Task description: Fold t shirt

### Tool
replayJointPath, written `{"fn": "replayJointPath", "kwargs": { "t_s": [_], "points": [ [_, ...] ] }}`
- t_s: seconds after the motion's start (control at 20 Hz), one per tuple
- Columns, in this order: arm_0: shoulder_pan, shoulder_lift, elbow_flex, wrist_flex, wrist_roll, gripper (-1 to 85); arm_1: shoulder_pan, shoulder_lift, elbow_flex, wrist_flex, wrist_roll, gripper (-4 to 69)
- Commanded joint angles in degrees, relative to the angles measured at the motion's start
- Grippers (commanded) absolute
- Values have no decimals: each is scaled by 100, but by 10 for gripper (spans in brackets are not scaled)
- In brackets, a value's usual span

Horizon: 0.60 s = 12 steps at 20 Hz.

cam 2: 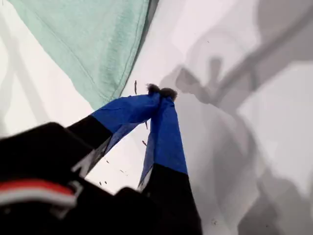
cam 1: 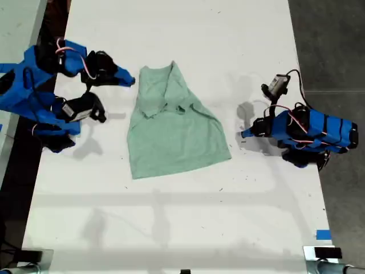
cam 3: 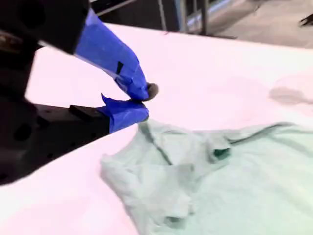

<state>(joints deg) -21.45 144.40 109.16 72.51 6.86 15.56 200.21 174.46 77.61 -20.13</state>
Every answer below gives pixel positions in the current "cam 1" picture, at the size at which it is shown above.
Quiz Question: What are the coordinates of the red white servo wire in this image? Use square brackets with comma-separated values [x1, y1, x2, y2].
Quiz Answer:
[55, 38, 98, 81]

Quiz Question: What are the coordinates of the short black camera stalk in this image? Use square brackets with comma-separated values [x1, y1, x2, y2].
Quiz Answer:
[266, 95, 282, 118]

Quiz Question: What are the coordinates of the black camera box with label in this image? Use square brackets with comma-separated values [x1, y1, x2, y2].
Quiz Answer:
[59, 91, 108, 124]

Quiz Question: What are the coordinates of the grey metal tube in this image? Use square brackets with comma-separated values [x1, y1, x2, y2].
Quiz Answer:
[0, 263, 43, 274]
[306, 258, 365, 274]

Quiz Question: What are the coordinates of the pale green T-shirt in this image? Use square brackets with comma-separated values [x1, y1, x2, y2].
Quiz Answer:
[127, 60, 232, 180]

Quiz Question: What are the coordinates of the white side table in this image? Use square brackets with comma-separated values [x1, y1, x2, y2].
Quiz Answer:
[0, 0, 48, 183]

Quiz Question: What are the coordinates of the small black box on plate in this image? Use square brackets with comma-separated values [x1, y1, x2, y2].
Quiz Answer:
[302, 245, 343, 261]
[16, 248, 55, 267]

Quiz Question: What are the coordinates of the black camera cable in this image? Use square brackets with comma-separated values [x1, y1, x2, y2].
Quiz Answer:
[22, 67, 62, 122]
[284, 68, 310, 111]

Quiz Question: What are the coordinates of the grey and black camera box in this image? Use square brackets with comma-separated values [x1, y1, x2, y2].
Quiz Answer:
[261, 73, 292, 101]

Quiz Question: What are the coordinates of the blue tape strip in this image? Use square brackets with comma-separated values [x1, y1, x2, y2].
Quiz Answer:
[315, 229, 332, 241]

